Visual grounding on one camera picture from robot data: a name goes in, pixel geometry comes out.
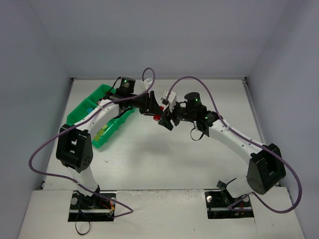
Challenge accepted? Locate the lime purple red teal stack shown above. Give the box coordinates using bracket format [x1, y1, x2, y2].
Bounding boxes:
[153, 106, 164, 121]

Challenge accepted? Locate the lime square lego brick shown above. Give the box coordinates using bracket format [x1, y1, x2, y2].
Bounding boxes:
[93, 134, 102, 141]

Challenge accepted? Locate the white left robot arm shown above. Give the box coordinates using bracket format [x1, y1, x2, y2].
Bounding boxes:
[56, 77, 162, 197]

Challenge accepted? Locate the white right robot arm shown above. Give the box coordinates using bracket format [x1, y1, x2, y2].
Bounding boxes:
[159, 91, 286, 199]

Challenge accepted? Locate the green divided plastic bin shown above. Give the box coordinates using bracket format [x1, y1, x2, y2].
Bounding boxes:
[66, 84, 135, 149]

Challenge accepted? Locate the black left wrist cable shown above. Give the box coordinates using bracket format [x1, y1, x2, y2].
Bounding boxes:
[113, 106, 134, 120]

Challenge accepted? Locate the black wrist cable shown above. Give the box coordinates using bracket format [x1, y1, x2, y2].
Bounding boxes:
[113, 106, 134, 120]
[190, 121, 206, 141]

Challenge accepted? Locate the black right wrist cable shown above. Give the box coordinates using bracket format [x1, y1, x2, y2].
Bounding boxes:
[190, 121, 206, 141]

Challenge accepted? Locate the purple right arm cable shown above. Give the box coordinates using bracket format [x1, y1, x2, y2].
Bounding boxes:
[166, 76, 301, 213]

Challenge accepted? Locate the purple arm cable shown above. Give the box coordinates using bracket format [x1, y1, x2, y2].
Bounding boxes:
[166, 76, 301, 213]
[28, 67, 157, 220]

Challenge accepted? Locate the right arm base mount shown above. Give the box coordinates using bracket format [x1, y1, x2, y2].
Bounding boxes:
[204, 190, 254, 220]

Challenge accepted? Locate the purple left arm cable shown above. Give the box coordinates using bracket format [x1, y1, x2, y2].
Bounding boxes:
[28, 67, 157, 220]

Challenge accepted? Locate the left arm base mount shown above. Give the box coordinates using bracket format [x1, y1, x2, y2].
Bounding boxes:
[68, 191, 116, 222]

